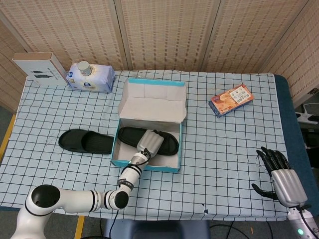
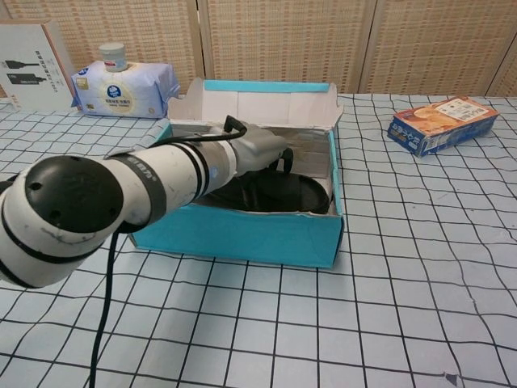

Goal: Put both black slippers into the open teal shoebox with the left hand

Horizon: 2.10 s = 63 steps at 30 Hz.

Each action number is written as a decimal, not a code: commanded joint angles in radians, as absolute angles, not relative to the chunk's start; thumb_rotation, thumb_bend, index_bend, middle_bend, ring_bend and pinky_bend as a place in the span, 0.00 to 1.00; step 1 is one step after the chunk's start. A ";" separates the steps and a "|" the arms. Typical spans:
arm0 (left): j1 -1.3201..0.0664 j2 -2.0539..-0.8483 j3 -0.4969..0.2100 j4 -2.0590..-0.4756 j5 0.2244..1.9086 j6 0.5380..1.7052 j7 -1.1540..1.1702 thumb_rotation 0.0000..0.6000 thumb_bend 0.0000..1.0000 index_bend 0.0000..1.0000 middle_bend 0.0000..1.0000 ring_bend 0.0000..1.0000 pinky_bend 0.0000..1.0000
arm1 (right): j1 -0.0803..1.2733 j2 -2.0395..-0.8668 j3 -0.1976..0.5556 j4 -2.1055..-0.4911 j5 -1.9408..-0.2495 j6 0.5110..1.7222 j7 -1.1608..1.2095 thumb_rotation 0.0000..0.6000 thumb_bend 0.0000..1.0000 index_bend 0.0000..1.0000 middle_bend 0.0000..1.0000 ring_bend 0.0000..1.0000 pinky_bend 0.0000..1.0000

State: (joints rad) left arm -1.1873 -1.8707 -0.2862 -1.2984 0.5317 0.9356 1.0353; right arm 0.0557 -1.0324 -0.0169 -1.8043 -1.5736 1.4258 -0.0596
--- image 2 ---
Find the teal cardboard shoe box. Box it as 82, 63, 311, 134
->
129, 77, 344, 271

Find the woven bamboo folding screen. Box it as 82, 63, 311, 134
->
0, 0, 517, 98

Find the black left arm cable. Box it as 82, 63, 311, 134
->
90, 115, 248, 388

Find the white cable product box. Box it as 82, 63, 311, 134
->
0, 19, 76, 111

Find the blue white tissue pack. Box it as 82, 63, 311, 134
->
70, 61, 181, 119

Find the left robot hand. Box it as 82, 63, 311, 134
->
232, 124, 296, 177

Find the small white jar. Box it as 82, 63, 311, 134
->
99, 43, 128, 74

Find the black slide sandal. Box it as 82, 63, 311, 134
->
200, 171, 333, 214

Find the blue checked tablecloth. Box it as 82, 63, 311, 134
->
0, 93, 517, 388

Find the orange blue snack box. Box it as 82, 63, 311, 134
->
386, 95, 499, 157

